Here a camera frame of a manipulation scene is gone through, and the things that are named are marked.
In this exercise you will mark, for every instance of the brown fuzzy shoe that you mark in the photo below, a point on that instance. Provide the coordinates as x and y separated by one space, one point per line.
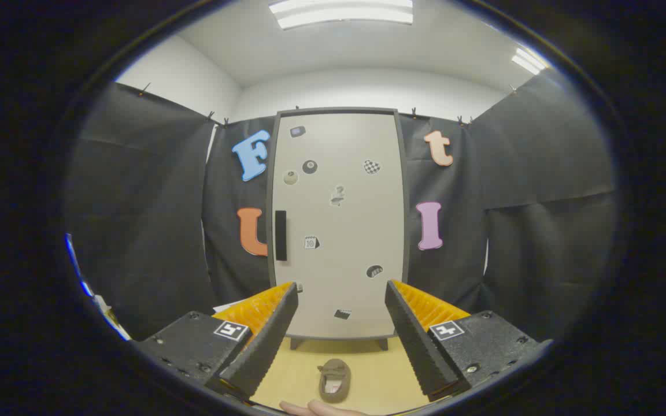
333 365

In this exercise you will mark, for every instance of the black backdrop cloth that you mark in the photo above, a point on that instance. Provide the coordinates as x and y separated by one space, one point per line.
148 202

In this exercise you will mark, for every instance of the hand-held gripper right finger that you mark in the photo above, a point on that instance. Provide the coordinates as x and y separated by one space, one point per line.
417 346

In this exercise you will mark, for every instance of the grey shoe cabinet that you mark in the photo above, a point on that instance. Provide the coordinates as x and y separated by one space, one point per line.
406 231

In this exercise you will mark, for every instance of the small ceiling light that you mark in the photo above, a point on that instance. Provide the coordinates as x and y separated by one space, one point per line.
529 60

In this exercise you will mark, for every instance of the long ceiling light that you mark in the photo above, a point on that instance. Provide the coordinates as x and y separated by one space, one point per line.
341 11

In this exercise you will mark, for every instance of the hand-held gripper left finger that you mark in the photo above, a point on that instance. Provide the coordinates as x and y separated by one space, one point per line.
269 341

